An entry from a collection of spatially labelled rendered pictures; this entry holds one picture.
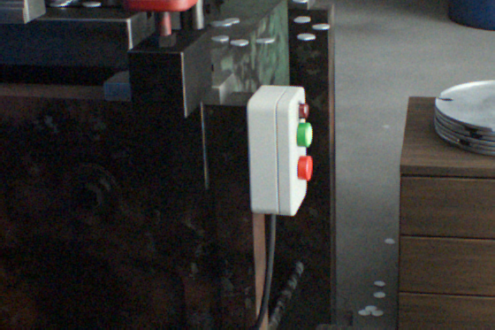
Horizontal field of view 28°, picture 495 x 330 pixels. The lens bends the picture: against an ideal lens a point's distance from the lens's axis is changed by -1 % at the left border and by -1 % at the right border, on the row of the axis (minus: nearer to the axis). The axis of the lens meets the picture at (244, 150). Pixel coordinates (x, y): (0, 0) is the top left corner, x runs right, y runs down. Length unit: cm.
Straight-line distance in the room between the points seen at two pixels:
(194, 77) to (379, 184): 149
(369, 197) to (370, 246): 27
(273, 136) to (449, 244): 69
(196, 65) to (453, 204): 75
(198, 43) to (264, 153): 15
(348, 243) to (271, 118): 112
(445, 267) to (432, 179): 17
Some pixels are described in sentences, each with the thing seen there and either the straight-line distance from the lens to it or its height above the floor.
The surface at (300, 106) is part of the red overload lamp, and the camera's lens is 110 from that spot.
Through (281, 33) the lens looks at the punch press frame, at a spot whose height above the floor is 60.
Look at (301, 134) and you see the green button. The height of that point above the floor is 58.
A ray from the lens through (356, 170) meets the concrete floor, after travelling 257.
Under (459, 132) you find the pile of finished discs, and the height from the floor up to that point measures 38.
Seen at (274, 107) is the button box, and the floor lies 62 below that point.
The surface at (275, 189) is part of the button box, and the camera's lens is 110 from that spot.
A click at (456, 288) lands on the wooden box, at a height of 12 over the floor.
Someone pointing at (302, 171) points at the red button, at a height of 54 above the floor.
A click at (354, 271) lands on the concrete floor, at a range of 206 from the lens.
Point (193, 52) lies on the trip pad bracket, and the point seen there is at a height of 70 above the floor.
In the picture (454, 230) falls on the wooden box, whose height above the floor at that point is 23.
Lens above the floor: 96
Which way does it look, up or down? 21 degrees down
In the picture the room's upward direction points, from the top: 2 degrees counter-clockwise
